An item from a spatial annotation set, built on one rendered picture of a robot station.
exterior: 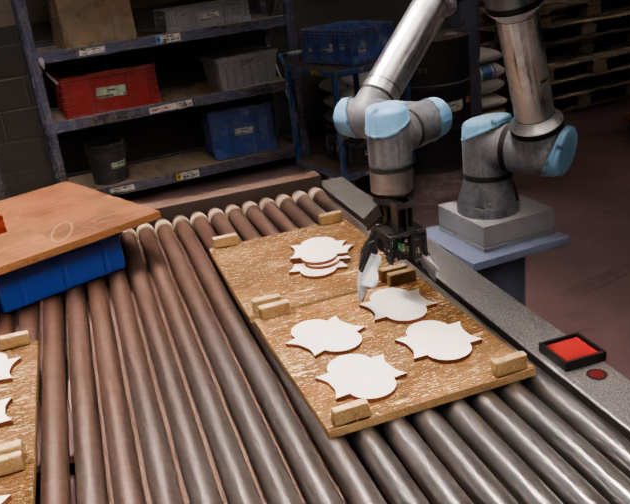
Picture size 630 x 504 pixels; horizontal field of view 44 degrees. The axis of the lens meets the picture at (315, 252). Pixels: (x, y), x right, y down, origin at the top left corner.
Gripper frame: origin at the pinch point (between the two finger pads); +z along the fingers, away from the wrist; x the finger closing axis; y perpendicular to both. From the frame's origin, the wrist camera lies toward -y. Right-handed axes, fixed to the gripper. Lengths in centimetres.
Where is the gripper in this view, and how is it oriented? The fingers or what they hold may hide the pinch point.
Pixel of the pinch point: (396, 290)
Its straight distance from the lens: 147.2
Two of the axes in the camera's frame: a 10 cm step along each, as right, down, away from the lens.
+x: 9.4, -2.3, 2.7
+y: 3.3, 3.2, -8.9
